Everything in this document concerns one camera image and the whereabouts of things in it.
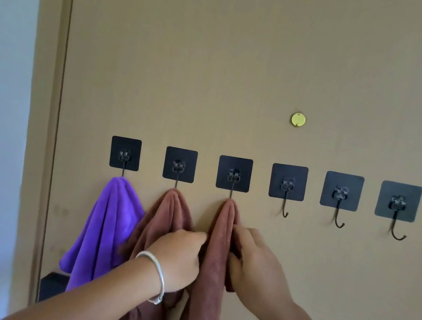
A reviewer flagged person's left hand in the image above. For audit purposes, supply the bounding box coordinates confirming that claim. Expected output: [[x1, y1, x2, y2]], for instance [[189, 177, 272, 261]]
[[139, 223, 209, 300]]

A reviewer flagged person's right hand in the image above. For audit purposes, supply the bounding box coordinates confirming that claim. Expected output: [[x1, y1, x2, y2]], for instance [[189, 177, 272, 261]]
[[219, 225, 306, 320]]

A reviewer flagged brown towel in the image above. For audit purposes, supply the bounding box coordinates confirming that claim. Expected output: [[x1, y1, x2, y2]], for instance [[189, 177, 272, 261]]
[[106, 181, 202, 320], [172, 192, 251, 320]]

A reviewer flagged purple towel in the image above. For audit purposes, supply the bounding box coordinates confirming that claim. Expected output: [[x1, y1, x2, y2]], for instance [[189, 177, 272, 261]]
[[50, 169, 151, 320]]

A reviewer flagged row of black hooks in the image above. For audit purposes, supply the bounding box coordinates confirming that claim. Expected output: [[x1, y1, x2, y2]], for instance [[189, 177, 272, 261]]
[[103, 134, 422, 245]]

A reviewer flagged person's left forearm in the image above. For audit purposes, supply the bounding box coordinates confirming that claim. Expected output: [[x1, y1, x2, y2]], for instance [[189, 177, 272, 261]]
[[3, 232, 169, 320]]

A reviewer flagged silver bracelet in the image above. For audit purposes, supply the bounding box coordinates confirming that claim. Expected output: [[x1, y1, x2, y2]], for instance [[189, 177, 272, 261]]
[[127, 249, 171, 307]]

